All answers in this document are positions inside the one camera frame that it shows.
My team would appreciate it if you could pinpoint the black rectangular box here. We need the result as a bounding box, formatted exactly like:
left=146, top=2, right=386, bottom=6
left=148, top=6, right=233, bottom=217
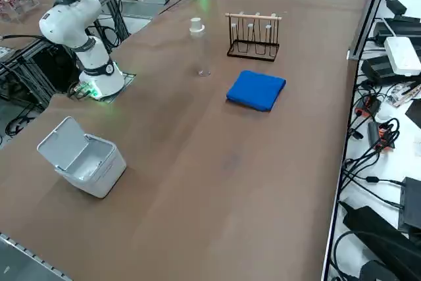
left=397, top=176, right=421, bottom=233

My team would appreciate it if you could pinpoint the white flat router box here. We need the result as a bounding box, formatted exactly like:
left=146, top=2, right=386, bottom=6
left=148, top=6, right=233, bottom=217
left=384, top=36, right=421, bottom=76

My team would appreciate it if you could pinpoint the black adapter with orange plugs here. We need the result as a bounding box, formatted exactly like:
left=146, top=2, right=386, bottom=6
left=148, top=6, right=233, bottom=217
left=367, top=120, right=401, bottom=153

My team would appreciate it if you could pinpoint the aluminium rail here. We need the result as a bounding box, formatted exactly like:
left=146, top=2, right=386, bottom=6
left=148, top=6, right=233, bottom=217
left=0, top=232, right=72, bottom=281

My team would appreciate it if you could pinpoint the aluminium frame post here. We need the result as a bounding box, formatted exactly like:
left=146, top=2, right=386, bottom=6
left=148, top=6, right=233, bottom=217
left=347, top=0, right=396, bottom=62

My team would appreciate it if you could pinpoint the black equipment frame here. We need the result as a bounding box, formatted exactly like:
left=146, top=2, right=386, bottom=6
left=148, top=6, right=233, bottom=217
left=0, top=36, right=84, bottom=111

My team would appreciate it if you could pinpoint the small black charger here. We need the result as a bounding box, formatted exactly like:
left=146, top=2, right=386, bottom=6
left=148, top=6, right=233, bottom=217
left=384, top=0, right=408, bottom=16

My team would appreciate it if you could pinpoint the red and black connector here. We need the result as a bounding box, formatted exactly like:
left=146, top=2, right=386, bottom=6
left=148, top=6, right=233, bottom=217
left=355, top=95, right=382, bottom=118

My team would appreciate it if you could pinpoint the folded blue towel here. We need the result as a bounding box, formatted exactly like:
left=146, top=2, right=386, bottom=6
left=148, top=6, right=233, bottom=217
left=226, top=70, right=287, bottom=113

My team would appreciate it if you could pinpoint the clear bottle with white cap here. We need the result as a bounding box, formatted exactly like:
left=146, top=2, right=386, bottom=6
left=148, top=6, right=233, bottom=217
left=189, top=16, right=212, bottom=78

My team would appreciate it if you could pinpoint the black cable with inline box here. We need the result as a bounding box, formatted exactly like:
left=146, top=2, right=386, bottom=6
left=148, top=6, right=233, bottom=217
left=341, top=159, right=406, bottom=198

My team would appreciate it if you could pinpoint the small grey lidded trash bin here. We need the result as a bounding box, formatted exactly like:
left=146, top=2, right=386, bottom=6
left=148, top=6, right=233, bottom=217
left=36, top=116, right=128, bottom=200

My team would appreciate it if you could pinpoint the colourful printed packet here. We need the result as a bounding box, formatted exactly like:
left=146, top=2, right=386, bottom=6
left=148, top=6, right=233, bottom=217
left=387, top=82, right=421, bottom=108

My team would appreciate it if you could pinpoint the black wire cup rack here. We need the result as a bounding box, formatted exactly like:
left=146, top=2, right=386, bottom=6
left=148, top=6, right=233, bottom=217
left=224, top=11, right=284, bottom=63

